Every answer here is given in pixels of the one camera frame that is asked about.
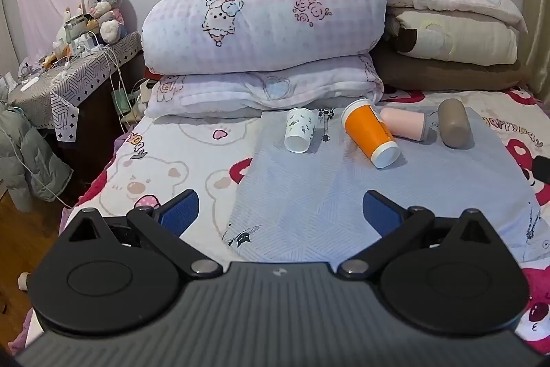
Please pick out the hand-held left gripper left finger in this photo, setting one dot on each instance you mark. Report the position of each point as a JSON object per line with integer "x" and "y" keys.
{"x": 178, "y": 212}

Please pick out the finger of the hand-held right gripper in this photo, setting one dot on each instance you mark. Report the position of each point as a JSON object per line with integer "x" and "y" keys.
{"x": 543, "y": 171}

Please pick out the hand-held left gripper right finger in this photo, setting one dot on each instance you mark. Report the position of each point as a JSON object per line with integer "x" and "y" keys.
{"x": 380, "y": 213}

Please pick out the orange cup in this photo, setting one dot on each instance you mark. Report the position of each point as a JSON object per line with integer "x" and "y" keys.
{"x": 367, "y": 130}

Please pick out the pink cup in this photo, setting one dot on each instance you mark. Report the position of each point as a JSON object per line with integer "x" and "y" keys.
{"x": 404, "y": 124}

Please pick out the brown cup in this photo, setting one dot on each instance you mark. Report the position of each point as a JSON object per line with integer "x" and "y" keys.
{"x": 453, "y": 122}

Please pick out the white printed paper cup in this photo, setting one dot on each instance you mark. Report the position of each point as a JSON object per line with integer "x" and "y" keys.
{"x": 300, "y": 128}

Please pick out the grey-blue patterned cloth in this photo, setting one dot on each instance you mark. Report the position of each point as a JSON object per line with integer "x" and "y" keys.
{"x": 309, "y": 195}

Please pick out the dark wooden bedside cabinet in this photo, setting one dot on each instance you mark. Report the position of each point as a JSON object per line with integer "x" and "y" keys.
{"x": 92, "y": 135}

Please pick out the green pouch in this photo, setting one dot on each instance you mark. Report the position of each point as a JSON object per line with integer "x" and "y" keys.
{"x": 120, "y": 101}

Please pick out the pink heart print pillow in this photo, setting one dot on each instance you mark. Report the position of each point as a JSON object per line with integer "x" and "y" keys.
{"x": 258, "y": 92}

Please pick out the brown pillow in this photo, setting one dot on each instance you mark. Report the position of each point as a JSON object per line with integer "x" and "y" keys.
{"x": 429, "y": 72}

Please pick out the folded cream blanket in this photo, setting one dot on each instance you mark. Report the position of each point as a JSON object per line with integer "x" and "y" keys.
{"x": 464, "y": 36}

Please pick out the small beige object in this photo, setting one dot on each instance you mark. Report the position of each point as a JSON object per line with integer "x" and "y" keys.
{"x": 23, "y": 281}

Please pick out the grey-green puffer jacket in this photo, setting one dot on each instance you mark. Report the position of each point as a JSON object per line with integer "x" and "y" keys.
{"x": 17, "y": 152}

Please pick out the cluttered side table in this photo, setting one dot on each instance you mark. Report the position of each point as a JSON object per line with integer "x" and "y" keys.
{"x": 73, "y": 74}

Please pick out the white box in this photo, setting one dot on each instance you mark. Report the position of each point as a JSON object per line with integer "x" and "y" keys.
{"x": 77, "y": 27}

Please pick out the folded pink checked quilt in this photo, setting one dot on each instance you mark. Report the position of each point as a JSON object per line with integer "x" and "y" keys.
{"x": 266, "y": 18}

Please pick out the grey plush rabbit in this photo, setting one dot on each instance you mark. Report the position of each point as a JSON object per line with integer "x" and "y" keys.
{"x": 103, "y": 1}

